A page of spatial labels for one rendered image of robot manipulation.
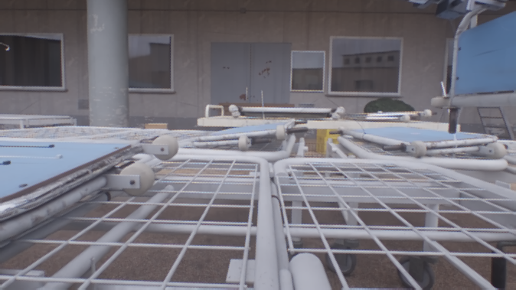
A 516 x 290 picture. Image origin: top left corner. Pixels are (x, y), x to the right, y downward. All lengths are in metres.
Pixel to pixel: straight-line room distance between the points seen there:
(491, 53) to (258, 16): 6.02
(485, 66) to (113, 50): 4.69
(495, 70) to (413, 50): 6.45
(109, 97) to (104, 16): 1.27
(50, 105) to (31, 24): 1.99
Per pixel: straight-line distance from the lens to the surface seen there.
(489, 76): 0.94
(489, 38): 0.97
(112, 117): 4.87
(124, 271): 1.33
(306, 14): 6.78
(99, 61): 4.95
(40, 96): 8.43
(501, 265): 0.87
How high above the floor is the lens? 0.67
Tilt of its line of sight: 4 degrees down
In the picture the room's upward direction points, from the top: 1 degrees clockwise
